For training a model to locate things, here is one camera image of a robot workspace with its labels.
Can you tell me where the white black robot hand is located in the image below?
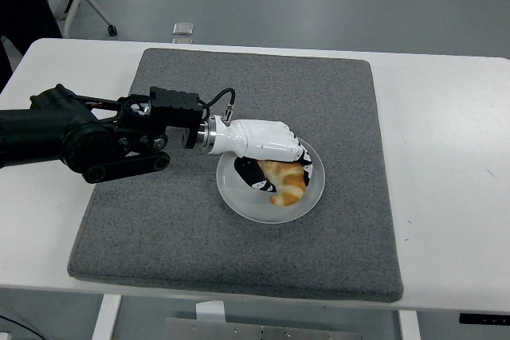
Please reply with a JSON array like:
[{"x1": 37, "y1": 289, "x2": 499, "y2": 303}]
[{"x1": 209, "y1": 116, "x2": 318, "y2": 193}]

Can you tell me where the golden croissant bread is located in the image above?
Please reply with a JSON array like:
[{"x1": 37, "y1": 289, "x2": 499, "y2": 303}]
[{"x1": 257, "y1": 159, "x2": 307, "y2": 206}]

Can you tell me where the pale grey round plate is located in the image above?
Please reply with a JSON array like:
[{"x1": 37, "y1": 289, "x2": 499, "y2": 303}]
[{"x1": 216, "y1": 136, "x2": 327, "y2": 225}]

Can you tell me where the grey metal plate with screws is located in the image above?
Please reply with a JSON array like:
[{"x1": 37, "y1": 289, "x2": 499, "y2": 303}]
[{"x1": 164, "y1": 317, "x2": 354, "y2": 340}]

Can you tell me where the grey felt mat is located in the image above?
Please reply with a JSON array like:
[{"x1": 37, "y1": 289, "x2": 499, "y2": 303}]
[{"x1": 67, "y1": 47, "x2": 405, "y2": 303}]

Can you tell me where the white table leg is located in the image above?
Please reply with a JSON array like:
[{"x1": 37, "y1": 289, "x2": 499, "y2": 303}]
[
  {"x1": 92, "y1": 295, "x2": 123, "y2": 340},
  {"x1": 398, "y1": 310, "x2": 422, "y2": 340}
]

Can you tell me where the black table control panel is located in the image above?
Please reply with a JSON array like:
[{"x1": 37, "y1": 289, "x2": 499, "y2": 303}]
[{"x1": 458, "y1": 312, "x2": 510, "y2": 325}]

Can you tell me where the thin black floor cable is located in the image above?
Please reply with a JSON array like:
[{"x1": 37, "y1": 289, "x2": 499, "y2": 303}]
[{"x1": 0, "y1": 313, "x2": 29, "y2": 335}]

